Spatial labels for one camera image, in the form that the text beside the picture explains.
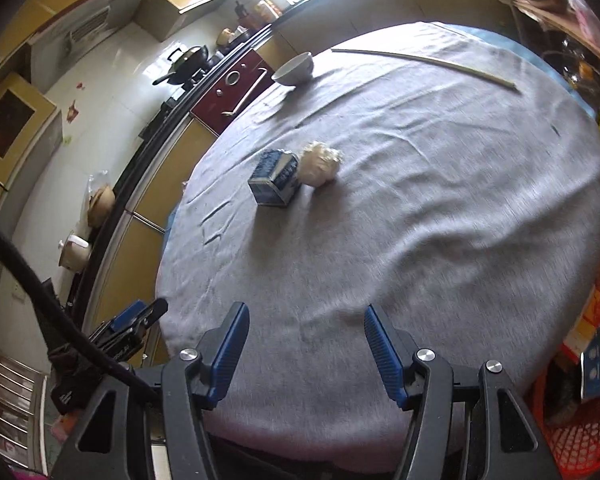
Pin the small blue carton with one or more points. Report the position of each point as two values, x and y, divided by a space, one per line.
275 180

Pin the white ceramic pot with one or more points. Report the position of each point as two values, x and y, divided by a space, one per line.
75 255

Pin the brown clay pot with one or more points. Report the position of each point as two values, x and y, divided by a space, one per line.
102 205

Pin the white range hood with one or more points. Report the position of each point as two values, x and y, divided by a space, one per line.
80 35

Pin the person's pink clothing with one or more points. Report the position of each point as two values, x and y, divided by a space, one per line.
25 474

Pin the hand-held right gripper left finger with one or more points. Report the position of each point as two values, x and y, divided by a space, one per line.
230 350

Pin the cluttered shelf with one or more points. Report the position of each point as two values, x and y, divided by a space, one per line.
555 5

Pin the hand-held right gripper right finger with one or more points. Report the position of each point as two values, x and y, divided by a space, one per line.
382 355

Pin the grey tablecloth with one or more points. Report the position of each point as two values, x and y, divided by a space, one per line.
405 220

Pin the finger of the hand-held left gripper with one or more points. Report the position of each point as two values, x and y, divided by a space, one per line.
140 332
127 316

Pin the black wok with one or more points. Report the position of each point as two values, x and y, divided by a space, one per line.
190 60

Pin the yellow glass door cabinet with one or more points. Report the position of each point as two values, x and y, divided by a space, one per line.
15 120

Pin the dark red built-in cabinet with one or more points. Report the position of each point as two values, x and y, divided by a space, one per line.
230 95

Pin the long wooden stick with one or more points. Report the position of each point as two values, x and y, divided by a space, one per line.
430 59

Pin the yellow orange packaging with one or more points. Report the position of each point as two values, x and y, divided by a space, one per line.
587 315

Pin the orange container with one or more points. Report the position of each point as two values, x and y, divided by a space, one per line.
266 11

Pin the dark red bottle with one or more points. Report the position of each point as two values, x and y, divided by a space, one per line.
240 15

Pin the black kitchen counter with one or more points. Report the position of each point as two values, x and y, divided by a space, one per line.
150 145

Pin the red plastic basket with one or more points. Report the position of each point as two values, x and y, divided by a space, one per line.
580 440

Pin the yellow lower cabinets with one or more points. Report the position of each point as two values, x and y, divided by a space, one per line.
150 210

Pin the white paper ball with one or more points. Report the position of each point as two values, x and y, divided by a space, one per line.
320 165

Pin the white bowl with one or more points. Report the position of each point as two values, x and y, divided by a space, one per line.
294 70

